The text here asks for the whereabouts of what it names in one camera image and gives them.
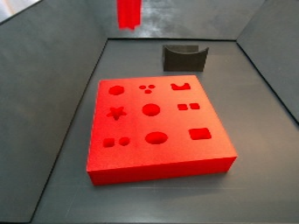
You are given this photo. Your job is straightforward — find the black curved fixture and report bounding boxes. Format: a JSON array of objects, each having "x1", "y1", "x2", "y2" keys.
[{"x1": 163, "y1": 45, "x2": 209, "y2": 72}]

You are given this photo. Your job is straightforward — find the red shape-sorting block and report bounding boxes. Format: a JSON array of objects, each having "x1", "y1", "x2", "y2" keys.
[{"x1": 87, "y1": 75, "x2": 237, "y2": 186}]

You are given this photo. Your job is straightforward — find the red star-profile bar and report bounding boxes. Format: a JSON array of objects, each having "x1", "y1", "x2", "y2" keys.
[{"x1": 116, "y1": 0, "x2": 141, "y2": 30}]

